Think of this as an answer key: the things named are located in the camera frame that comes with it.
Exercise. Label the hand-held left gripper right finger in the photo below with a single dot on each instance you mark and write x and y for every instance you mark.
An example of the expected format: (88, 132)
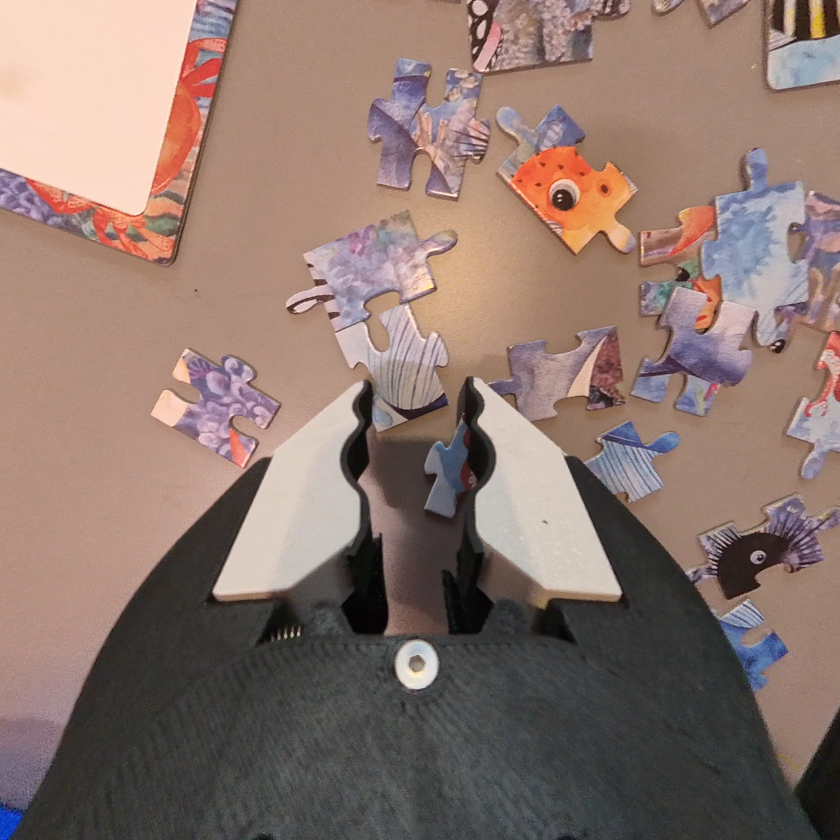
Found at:
(544, 525)

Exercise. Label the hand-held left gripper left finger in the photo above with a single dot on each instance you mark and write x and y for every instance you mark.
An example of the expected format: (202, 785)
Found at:
(289, 525)

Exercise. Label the single jigsaw puzzle piece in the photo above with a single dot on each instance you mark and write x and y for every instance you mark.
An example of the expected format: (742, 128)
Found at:
(443, 472)

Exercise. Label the pile of jigsaw puzzle pieces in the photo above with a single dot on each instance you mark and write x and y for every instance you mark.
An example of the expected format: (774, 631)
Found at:
(564, 190)

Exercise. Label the dark perforated panel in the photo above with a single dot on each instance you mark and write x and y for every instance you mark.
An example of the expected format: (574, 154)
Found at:
(823, 787)

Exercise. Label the puzzle board with colourful border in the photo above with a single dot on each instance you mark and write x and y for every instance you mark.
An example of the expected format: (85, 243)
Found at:
(79, 98)

